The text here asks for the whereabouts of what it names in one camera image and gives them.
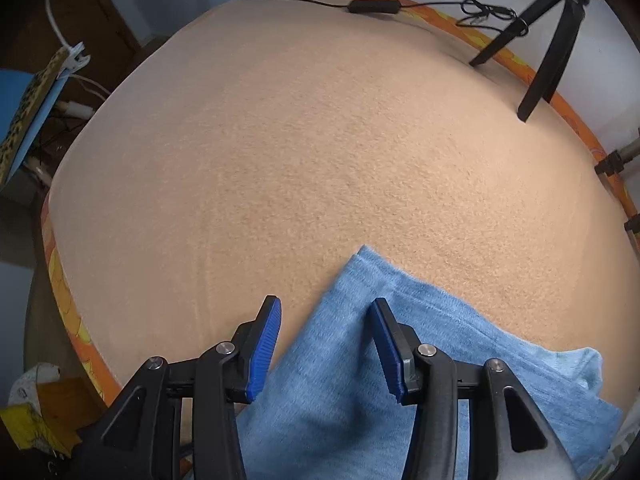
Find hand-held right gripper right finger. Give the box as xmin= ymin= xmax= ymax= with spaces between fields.
xmin=367 ymin=297 xmax=578 ymax=480

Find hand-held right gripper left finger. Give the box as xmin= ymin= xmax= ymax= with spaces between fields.
xmin=75 ymin=295 xmax=283 ymax=480

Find blue denim pants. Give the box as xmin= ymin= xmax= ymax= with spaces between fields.
xmin=235 ymin=245 xmax=623 ymax=480

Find beige blanket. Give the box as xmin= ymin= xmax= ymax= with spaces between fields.
xmin=50 ymin=0 xmax=640 ymax=411

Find white plastic packet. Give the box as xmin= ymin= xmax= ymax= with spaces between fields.
xmin=7 ymin=362 xmax=64 ymax=406

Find yellow paper bag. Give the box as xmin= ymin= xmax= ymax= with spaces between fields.
xmin=0 ymin=379 xmax=84 ymax=457

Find white green printed cloth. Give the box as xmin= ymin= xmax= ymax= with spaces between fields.
xmin=602 ymin=419 xmax=640 ymax=480

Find orange printed bed sheet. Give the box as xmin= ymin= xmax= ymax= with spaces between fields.
xmin=40 ymin=0 xmax=640 ymax=480

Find leopard print cushion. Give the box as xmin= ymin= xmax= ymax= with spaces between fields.
xmin=0 ymin=50 xmax=71 ymax=178

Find black tripod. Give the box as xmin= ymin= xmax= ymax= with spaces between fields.
xmin=469 ymin=0 xmax=601 ymax=122

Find white clip lamp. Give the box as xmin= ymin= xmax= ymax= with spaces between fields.
xmin=45 ymin=0 xmax=92 ymax=79

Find white lamp cable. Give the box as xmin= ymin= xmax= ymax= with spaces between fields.
xmin=55 ymin=74 xmax=112 ymax=117

